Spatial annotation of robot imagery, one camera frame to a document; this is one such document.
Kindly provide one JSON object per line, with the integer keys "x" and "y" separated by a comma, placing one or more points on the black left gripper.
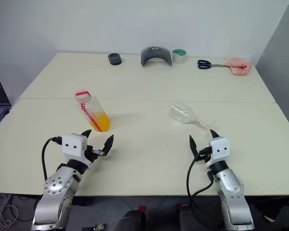
{"x": 91, "y": 156}

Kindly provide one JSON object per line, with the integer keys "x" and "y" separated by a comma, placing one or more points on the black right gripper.
{"x": 203, "y": 157}

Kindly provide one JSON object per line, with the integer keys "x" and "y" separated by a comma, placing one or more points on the bottle with orange liquid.
{"x": 98, "y": 118}

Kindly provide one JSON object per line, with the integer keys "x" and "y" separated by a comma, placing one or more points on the clear plastic bottle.
{"x": 181, "y": 113}

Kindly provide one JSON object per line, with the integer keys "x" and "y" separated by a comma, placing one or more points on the red and clear bottle cap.
{"x": 82, "y": 95}

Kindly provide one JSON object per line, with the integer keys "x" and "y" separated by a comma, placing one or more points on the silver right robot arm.
{"x": 231, "y": 187}

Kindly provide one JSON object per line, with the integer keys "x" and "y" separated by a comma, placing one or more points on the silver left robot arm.
{"x": 57, "y": 183}

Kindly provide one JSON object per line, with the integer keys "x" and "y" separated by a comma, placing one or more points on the small red tag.
{"x": 142, "y": 208}

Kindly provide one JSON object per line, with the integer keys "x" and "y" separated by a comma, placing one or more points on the black round tape roll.
{"x": 114, "y": 59}

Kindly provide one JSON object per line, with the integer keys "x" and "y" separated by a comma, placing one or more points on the pink plush cloth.
{"x": 239, "y": 66}

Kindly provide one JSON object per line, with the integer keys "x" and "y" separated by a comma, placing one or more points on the dark rounded shape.
{"x": 131, "y": 220}

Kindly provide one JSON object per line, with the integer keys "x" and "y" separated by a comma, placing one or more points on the silver tape roll green core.
{"x": 179, "y": 57}

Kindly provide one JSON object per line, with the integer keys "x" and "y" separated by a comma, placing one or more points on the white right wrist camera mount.
{"x": 220, "y": 150}

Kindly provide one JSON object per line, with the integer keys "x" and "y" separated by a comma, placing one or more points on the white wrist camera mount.
{"x": 73, "y": 146}
{"x": 220, "y": 150}

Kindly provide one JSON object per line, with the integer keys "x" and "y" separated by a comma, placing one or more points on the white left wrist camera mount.
{"x": 73, "y": 146}

